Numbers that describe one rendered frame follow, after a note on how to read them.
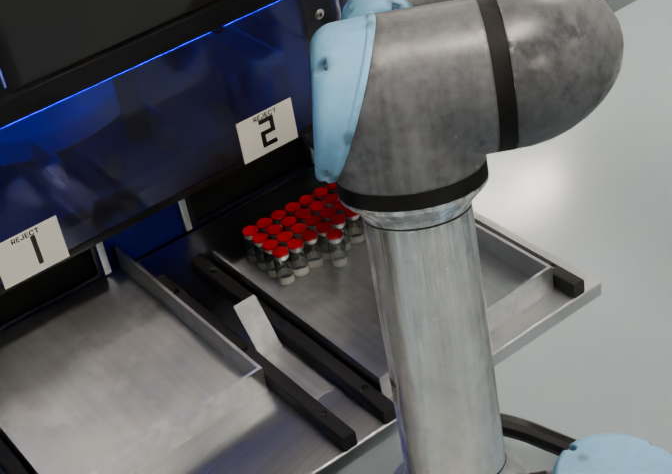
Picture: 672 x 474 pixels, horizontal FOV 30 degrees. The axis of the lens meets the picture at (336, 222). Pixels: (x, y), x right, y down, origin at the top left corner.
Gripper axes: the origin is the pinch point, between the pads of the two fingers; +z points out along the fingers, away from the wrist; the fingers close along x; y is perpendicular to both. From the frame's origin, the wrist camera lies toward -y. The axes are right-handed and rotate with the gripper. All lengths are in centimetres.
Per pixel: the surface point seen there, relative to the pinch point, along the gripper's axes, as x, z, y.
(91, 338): 14.8, 7.3, -36.4
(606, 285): 53, 95, 91
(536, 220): 83, 95, 98
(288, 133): 16.8, -4.8, -2.4
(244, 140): 16.8, -6.9, -8.8
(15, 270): 16.8, -5.2, -41.6
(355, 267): 1.2, 7.3, -5.6
